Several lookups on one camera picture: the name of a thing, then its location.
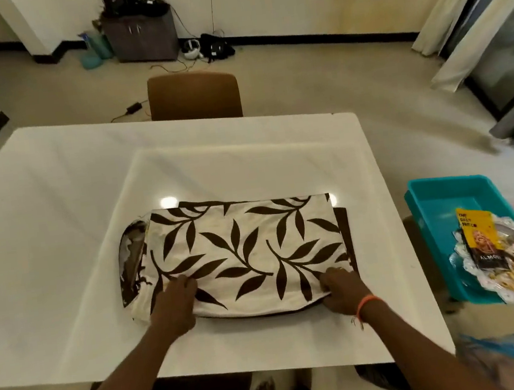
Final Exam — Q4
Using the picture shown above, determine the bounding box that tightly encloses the person's right hand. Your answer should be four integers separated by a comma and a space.
317, 263, 377, 320

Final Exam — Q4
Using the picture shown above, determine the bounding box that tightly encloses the person's left hand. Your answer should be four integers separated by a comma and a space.
146, 273, 204, 342

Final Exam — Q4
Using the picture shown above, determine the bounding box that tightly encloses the leaf print cushion cover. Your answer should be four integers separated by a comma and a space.
112, 183, 363, 332

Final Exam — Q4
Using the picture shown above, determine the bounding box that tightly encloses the person's left forearm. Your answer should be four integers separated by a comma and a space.
65, 319, 202, 390

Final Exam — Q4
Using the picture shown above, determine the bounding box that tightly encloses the person's right forearm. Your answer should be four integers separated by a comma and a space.
355, 287, 502, 390

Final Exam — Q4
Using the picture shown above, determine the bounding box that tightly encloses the orange wrist band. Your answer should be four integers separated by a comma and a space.
348, 293, 388, 331

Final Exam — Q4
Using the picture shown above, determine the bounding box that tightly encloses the teal plastic tray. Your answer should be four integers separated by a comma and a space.
403, 168, 514, 314

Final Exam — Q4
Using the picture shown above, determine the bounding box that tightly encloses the yellow and black snack packet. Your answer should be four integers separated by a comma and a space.
455, 203, 509, 274

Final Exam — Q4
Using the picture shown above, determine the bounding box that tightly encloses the brown chair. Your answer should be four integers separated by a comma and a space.
146, 67, 244, 128

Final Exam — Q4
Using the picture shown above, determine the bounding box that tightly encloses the white headset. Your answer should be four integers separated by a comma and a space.
181, 38, 204, 62

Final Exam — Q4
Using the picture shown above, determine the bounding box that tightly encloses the black bag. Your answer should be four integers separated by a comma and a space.
199, 30, 237, 64

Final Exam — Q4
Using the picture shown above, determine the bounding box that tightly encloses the teal bottle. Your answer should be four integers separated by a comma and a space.
77, 29, 116, 71

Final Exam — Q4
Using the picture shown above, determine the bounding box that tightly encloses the dark brown cabinet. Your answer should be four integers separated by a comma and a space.
100, 5, 181, 69

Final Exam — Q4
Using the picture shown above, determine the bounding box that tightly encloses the dark framed glass door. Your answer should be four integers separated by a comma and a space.
436, 0, 514, 127

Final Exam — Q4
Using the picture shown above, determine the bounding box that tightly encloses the pile of black cables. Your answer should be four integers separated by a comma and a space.
98, 0, 171, 23

